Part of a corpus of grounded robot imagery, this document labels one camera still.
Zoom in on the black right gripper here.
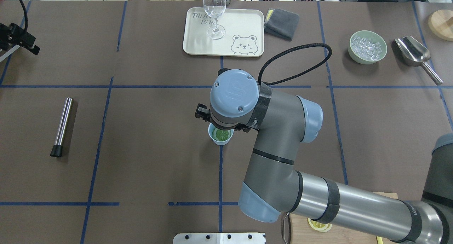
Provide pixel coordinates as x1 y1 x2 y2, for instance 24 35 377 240
195 103 252 133

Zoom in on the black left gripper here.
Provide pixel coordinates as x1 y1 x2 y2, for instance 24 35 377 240
0 23 40 54

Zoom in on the lemon slice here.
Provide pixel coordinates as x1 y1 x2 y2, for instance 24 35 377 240
212 128 232 143
307 218 333 233

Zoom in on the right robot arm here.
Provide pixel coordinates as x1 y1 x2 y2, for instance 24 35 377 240
195 68 453 244

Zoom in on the blue plastic cup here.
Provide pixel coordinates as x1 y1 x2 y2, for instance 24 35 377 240
208 123 234 146

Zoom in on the cream bear tray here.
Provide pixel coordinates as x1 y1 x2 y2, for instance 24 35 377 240
183 7 265 57

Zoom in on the clear wine glass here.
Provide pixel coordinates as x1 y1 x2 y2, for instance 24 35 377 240
203 0 226 40

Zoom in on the grey folded cloth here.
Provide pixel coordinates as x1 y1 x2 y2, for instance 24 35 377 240
264 8 300 41

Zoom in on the steel muddler black tip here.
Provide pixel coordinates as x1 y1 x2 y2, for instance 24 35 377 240
50 97 73 158

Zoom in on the bamboo cutting board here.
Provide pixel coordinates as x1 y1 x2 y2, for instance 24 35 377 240
280 214 392 244

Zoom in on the green bowl of ice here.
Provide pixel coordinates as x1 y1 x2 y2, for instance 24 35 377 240
348 31 387 65

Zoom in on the steel ice scoop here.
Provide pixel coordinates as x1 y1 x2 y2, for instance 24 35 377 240
394 36 443 86

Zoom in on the white wire dish rack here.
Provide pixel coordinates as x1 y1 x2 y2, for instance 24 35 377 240
0 45 20 62

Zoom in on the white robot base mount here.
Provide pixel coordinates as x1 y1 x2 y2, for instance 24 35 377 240
173 232 266 244

